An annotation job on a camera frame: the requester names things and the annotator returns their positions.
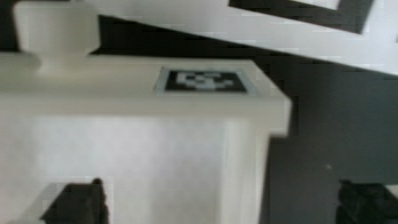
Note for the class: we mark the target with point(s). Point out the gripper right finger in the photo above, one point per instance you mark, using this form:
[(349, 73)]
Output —
[(368, 204)]

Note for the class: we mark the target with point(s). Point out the white front drawer tray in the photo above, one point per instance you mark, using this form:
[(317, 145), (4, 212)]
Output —
[(157, 122)]

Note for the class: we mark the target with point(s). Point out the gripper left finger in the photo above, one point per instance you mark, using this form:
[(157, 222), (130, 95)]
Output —
[(79, 206)]

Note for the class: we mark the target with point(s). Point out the white L-shaped border fence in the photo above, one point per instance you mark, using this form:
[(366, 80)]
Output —
[(338, 30)]

